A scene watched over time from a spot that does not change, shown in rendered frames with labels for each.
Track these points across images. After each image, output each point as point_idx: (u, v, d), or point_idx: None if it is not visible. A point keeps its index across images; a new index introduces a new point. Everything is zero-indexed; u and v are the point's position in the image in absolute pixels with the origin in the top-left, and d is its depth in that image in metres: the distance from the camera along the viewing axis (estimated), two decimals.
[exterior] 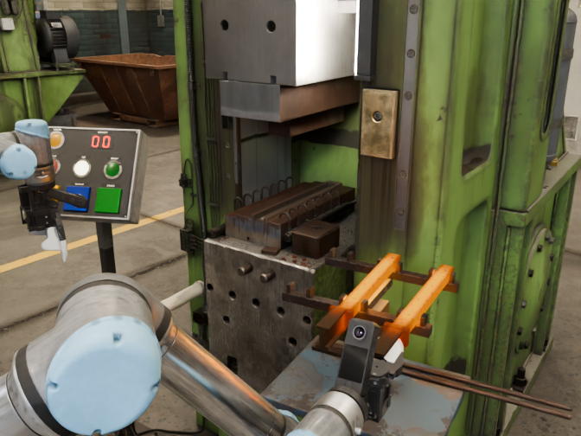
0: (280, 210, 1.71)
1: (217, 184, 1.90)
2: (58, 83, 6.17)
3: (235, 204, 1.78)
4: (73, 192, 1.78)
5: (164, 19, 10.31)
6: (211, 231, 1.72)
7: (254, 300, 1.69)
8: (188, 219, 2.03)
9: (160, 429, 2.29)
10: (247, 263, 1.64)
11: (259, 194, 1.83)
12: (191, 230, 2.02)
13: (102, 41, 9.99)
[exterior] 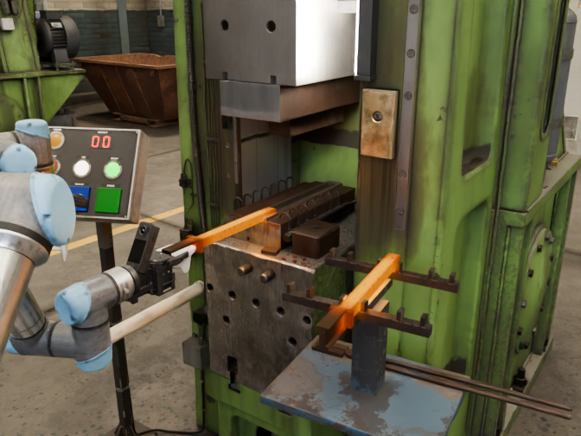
0: (280, 210, 1.71)
1: (217, 184, 1.90)
2: (58, 83, 6.17)
3: (235, 204, 1.78)
4: (73, 192, 1.78)
5: (164, 19, 10.31)
6: None
7: (254, 300, 1.69)
8: (188, 219, 2.03)
9: (160, 429, 2.29)
10: (247, 263, 1.64)
11: (259, 194, 1.83)
12: (191, 230, 2.02)
13: (102, 41, 9.99)
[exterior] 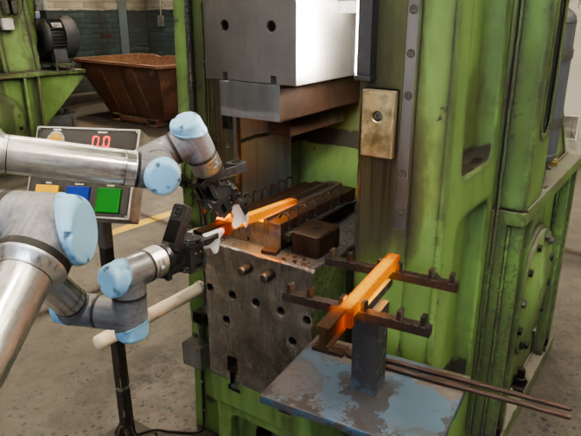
0: (280, 210, 1.71)
1: None
2: (58, 83, 6.17)
3: None
4: (73, 192, 1.78)
5: (164, 19, 10.31)
6: None
7: (254, 300, 1.69)
8: None
9: (160, 429, 2.29)
10: (247, 263, 1.64)
11: (259, 194, 1.83)
12: None
13: (102, 41, 9.99)
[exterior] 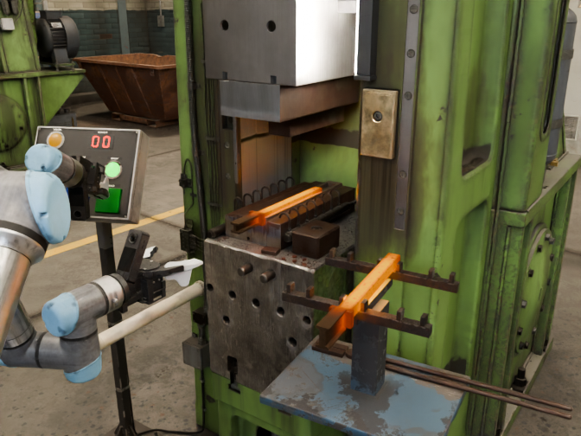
0: (280, 210, 1.71)
1: (217, 184, 1.90)
2: (58, 83, 6.17)
3: (235, 204, 1.78)
4: None
5: (164, 19, 10.31)
6: (211, 231, 1.72)
7: (254, 300, 1.69)
8: (188, 219, 2.03)
9: (160, 429, 2.29)
10: (247, 263, 1.64)
11: (259, 194, 1.83)
12: (191, 230, 2.02)
13: (102, 41, 9.99)
